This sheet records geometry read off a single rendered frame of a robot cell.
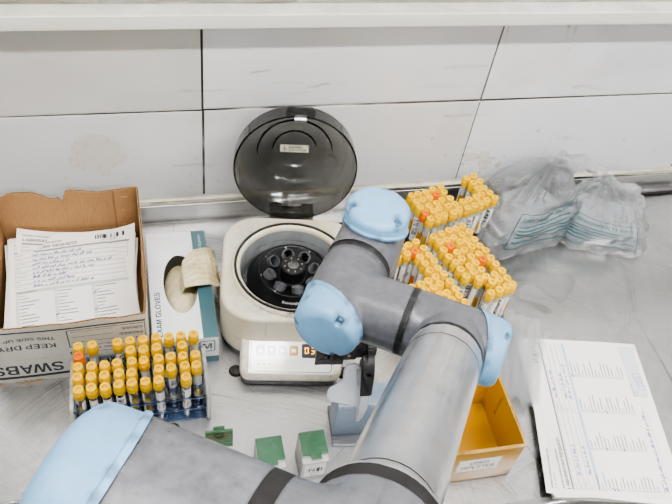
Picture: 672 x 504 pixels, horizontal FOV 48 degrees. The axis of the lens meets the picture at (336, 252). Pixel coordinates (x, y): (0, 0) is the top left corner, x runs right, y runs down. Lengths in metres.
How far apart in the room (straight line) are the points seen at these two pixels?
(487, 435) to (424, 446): 0.73
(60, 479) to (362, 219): 0.47
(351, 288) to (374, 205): 0.11
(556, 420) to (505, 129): 0.58
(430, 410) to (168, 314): 0.74
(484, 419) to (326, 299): 0.59
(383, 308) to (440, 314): 0.06
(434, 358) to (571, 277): 0.92
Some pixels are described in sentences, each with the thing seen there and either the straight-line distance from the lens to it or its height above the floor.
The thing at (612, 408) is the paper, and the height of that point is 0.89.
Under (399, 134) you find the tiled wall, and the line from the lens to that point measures 1.47.
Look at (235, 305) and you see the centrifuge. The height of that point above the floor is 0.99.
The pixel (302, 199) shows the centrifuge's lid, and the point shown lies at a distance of 1.40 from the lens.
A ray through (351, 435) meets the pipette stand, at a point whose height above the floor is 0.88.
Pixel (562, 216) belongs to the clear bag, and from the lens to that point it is 1.58.
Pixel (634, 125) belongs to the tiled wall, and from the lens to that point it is 1.71.
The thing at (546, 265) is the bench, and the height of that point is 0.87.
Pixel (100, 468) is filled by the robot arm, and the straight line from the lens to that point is 0.46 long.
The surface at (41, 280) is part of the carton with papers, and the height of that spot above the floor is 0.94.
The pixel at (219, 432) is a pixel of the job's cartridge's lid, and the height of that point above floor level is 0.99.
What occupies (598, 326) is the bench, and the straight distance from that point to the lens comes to 1.51.
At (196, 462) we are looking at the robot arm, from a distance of 0.46.
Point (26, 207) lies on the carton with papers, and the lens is 1.40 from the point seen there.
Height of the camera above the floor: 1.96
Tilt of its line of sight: 47 degrees down
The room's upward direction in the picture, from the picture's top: 10 degrees clockwise
